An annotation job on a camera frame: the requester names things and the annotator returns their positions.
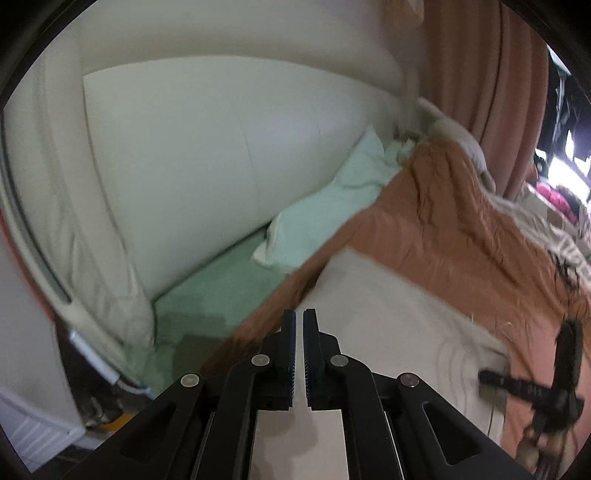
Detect beige large garment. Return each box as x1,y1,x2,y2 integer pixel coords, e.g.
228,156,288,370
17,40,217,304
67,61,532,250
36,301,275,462
250,249,509,479

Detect dark hanging clothes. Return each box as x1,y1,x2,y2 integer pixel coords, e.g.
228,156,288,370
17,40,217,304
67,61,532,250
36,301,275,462
537,47,590,160

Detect green bed sheet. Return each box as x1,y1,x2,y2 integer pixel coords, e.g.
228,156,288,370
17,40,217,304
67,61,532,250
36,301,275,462
126,229,286,397

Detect mint green pillow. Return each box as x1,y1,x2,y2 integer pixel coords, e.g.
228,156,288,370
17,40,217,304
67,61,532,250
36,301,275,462
252,126,416,272

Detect grey patterned blanket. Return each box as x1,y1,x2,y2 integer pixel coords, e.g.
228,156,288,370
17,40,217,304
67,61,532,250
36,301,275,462
485,185,590,284

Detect orange bed cover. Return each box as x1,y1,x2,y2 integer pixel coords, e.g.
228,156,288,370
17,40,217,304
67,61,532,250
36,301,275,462
201,140,590,455

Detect cream padded headboard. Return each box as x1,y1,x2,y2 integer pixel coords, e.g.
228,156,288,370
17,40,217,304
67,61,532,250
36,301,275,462
1,1,418,370

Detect pink window curtain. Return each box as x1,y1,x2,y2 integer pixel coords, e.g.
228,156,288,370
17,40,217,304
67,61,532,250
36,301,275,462
380,0,551,199

